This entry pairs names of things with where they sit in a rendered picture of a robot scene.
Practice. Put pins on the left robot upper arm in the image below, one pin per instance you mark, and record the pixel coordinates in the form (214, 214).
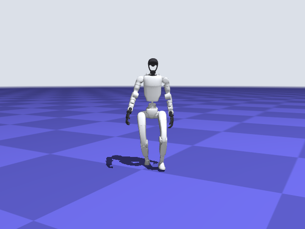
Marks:
(166, 87)

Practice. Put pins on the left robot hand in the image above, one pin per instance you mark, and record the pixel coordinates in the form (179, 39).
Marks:
(171, 118)

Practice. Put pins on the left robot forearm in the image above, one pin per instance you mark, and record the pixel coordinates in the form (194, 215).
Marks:
(170, 105)

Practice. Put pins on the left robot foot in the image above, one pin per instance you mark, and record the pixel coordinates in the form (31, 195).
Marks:
(161, 166)

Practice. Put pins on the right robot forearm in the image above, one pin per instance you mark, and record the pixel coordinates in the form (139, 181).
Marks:
(132, 102)

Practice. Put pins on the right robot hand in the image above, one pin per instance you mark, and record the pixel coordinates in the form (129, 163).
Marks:
(127, 115)

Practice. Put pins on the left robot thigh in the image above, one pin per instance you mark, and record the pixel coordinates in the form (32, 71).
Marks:
(162, 119)

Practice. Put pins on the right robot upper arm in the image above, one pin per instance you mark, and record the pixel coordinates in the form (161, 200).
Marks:
(137, 86)

